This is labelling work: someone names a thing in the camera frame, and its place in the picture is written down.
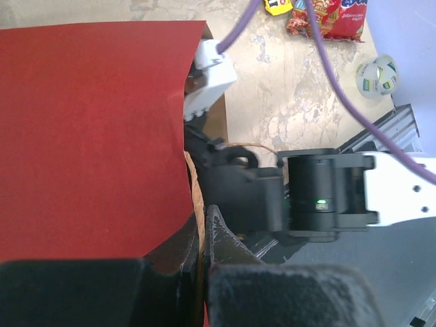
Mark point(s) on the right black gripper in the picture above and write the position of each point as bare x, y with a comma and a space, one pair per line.
250, 198

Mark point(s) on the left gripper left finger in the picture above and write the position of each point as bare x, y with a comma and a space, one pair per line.
159, 289

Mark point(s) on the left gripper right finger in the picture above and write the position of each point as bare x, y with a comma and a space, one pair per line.
242, 290

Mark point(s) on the red brown paper bag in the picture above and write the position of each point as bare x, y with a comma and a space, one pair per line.
93, 159

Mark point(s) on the yellow m&m's pack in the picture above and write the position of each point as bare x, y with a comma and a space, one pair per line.
278, 7

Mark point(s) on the red candy bag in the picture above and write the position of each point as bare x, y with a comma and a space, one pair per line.
337, 20

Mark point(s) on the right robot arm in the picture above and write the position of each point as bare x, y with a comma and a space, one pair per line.
311, 195

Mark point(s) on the clear tape roll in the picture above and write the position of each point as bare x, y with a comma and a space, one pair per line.
377, 77

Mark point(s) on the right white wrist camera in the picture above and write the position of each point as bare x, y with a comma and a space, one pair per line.
218, 74

